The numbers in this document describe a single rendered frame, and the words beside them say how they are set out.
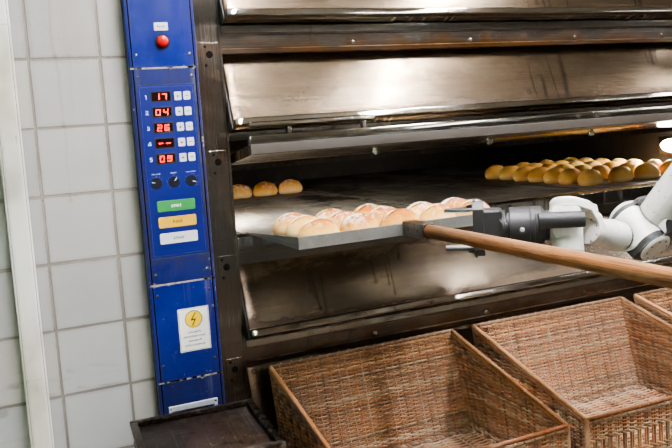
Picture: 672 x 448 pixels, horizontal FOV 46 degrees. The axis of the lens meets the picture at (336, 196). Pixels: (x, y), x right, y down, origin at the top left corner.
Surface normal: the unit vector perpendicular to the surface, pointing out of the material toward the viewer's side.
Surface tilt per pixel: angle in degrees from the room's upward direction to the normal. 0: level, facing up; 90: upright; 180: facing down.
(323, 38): 90
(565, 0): 70
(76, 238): 90
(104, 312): 90
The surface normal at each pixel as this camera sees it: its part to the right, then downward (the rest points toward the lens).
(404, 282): 0.36, -0.28
